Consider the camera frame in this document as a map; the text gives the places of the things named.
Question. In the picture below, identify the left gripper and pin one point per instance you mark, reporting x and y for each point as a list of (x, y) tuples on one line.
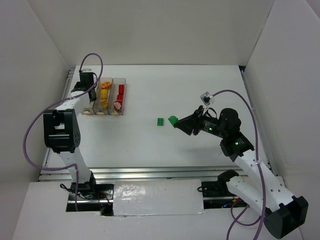
[(92, 95)]

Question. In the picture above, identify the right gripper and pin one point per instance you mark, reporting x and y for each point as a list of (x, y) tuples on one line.
[(197, 120)]

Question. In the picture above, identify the yellow rounded lego brick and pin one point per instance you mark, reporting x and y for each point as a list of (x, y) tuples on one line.
[(106, 85)]

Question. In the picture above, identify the green lego with number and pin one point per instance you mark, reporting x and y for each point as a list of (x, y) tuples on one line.
[(173, 120)]

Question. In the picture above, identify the red rectangular lego brick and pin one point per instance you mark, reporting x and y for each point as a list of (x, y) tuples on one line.
[(121, 89)]

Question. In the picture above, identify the red rounded lego piece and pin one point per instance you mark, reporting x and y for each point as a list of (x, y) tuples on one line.
[(119, 97)]

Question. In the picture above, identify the red white flower lego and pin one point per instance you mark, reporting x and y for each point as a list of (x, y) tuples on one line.
[(117, 105)]

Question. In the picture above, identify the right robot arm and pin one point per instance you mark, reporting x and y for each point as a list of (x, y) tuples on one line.
[(281, 210)]

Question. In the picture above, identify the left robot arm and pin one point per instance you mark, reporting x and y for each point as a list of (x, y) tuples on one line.
[(62, 134)]

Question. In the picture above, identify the middle clear container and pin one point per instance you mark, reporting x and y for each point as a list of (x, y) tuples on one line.
[(99, 110)]

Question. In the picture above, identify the small green square lego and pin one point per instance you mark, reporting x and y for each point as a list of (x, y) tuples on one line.
[(160, 121)]

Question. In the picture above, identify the white taped cover panel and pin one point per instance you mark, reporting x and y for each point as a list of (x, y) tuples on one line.
[(157, 198)]

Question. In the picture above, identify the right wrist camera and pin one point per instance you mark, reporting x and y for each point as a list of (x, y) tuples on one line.
[(207, 99)]

